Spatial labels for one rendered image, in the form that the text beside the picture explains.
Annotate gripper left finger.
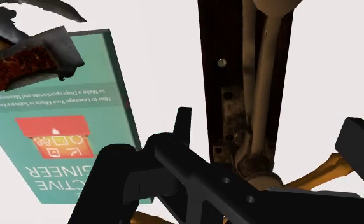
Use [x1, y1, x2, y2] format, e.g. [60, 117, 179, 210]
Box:
[67, 106, 265, 224]

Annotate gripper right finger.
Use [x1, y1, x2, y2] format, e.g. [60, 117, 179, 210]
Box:
[335, 116, 364, 195]

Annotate dark brown beige long tool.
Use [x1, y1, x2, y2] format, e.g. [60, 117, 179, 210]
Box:
[197, 0, 304, 191]

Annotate teal book with red picture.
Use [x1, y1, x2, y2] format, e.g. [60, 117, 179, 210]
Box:
[0, 28, 154, 206]

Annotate dark grey brown ragged object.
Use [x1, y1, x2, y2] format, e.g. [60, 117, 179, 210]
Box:
[0, 0, 88, 95]

